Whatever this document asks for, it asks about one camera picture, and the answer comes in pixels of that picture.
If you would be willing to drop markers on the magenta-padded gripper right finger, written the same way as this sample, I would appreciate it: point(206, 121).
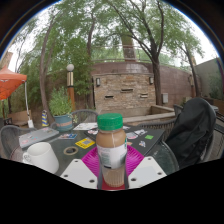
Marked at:
point(149, 170)

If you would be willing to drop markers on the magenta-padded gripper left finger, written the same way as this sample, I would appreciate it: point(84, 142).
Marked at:
point(78, 174)

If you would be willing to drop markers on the green-capped coffee drink bottle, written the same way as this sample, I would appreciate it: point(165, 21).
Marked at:
point(111, 146)

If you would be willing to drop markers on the black laptop with stickers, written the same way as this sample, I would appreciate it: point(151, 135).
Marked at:
point(146, 140)

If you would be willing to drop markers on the yellow sticker card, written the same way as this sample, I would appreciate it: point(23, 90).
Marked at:
point(85, 143)

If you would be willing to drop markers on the colourful sticker card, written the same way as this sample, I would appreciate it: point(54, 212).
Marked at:
point(67, 136)

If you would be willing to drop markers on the white ceramic mug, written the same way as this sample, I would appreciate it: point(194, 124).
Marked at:
point(41, 158)

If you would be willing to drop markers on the white printed paper sheet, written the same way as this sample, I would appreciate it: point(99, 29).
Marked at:
point(85, 126)

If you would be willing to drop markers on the grey laptop with stickers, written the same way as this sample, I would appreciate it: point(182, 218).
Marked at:
point(38, 136)

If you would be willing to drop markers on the black jacket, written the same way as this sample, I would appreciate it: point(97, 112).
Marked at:
point(191, 130)

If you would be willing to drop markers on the blue yellow striped cone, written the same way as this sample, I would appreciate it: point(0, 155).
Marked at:
point(45, 119)

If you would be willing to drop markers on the green plant in teal pot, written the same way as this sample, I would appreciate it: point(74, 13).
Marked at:
point(60, 106)

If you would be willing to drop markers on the tree with dark trunk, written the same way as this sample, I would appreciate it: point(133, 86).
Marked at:
point(156, 80)

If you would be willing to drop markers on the tree with leaning pale trunk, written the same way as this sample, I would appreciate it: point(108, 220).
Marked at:
point(43, 76)

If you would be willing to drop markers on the orange canopy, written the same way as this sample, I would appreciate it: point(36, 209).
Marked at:
point(10, 81)

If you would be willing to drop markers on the grey wall utility box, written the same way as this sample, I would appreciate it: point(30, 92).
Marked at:
point(165, 98)

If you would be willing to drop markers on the wooden lamp post with globe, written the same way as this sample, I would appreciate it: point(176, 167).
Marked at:
point(71, 90)

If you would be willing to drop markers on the black wall lamp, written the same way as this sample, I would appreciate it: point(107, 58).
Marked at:
point(98, 81)
point(151, 80)

